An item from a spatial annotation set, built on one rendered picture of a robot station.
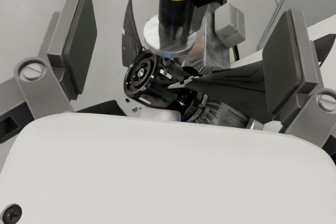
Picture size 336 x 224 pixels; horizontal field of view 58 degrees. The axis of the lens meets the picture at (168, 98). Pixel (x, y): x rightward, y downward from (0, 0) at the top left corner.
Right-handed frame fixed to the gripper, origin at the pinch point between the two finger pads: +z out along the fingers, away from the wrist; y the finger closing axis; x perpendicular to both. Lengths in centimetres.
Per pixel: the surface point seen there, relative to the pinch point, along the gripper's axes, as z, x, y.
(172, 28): 16.7, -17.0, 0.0
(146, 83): 23.5, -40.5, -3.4
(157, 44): 16.1, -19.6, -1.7
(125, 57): 49, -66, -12
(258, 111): 9.7, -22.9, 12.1
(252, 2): 198, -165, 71
